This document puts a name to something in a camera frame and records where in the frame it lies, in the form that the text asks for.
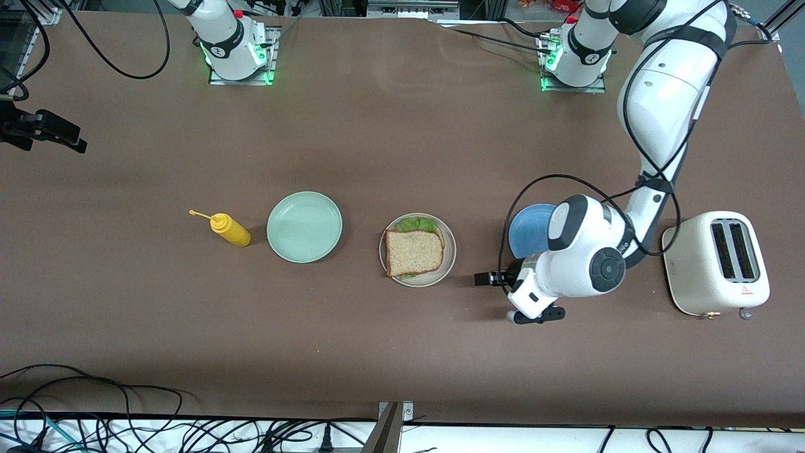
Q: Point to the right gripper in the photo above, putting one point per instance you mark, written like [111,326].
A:
[17,124]

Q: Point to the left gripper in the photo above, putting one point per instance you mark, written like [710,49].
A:
[510,275]

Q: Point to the beige plate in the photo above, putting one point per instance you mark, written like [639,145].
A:
[449,251]

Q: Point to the brown bread slice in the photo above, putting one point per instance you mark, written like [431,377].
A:
[415,251]

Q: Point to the green lettuce leaf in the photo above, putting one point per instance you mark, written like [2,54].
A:
[415,223]

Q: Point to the yellow mustard squeeze bottle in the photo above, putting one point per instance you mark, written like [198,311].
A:
[231,231]

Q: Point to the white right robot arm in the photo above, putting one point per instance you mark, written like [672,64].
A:
[229,47]

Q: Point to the blue plate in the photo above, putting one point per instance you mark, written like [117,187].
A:
[528,233]

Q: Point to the mint green plate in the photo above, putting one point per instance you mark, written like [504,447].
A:
[304,226]

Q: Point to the white ledge board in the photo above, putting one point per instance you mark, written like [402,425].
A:
[503,440]

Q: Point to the white toaster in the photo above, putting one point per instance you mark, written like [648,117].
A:
[692,270]

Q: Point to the black power plug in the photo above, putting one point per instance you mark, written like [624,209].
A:
[325,440]

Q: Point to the silver metal device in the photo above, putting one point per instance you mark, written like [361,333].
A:
[412,9]

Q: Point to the red snack packets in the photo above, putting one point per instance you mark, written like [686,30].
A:
[553,5]

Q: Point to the aluminium frame profile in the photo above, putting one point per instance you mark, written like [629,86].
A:
[777,25]
[47,14]

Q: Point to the aluminium bracket profile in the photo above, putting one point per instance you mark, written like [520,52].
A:
[390,428]

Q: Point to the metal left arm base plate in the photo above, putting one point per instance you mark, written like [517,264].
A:
[575,90]

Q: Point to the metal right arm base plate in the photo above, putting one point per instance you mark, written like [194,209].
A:
[272,56]

